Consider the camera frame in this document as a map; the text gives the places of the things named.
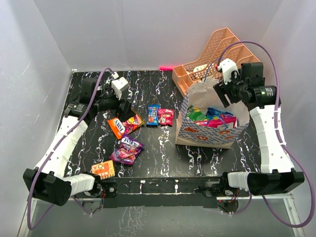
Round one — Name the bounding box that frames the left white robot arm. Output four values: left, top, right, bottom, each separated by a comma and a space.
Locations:
23, 77, 130, 206

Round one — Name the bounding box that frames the pink marker pen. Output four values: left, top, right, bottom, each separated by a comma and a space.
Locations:
159, 66, 173, 71

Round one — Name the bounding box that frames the small orange snack pack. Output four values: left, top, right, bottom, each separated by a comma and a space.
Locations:
91, 160, 115, 180

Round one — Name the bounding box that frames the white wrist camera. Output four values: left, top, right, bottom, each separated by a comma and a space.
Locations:
216, 58, 239, 85
111, 77, 130, 100

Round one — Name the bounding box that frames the magenta snack bag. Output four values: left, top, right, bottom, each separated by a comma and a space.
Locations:
195, 117, 237, 129

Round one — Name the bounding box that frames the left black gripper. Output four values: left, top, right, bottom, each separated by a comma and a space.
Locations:
94, 87, 136, 121

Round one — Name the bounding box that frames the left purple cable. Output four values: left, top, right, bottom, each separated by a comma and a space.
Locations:
26, 67, 119, 230

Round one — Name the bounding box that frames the purple cable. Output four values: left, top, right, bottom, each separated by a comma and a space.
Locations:
26, 67, 119, 230
217, 40, 313, 228

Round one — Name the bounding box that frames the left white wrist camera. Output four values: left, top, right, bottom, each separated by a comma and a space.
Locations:
111, 77, 130, 100

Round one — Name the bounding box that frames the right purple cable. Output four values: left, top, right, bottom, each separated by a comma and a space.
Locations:
217, 40, 313, 228

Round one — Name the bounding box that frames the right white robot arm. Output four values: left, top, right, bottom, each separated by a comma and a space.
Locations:
213, 59, 305, 196

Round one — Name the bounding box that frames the black front mounting rail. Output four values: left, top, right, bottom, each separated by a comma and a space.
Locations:
76, 176, 247, 209

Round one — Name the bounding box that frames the purple Fox's berries candy bag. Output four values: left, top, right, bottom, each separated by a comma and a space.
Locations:
109, 134, 144, 165

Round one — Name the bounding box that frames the blue checkered paper bag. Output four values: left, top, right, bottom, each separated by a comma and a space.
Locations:
175, 77, 250, 149

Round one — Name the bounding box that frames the peach plastic desk organizer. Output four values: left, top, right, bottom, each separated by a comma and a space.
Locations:
172, 28, 259, 97

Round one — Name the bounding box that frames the small red candy packet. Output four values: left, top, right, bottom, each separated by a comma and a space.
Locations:
158, 108, 174, 126

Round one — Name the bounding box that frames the blue M&M's packet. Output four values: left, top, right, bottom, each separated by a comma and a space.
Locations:
146, 104, 160, 126

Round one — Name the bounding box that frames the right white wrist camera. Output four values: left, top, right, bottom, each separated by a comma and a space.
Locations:
216, 58, 239, 85

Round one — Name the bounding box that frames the blue snack bag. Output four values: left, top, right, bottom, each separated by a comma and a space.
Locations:
205, 107, 234, 119

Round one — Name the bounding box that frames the green Fox's candy bag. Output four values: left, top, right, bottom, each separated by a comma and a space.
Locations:
186, 105, 207, 122

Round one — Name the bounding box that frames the orange Fox's fruits candy bag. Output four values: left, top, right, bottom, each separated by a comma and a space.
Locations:
107, 114, 144, 140

